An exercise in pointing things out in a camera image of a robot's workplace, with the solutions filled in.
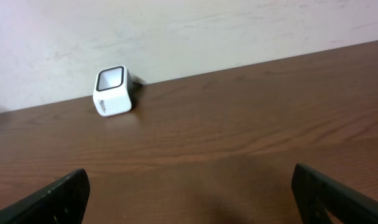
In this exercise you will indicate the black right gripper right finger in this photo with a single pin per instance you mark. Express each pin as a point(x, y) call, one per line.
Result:
point(317, 195)

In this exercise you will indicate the white barcode scanner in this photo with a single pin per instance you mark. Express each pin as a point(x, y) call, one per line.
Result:
point(113, 91)

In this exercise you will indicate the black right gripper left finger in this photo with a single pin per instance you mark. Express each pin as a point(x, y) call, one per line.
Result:
point(62, 201)

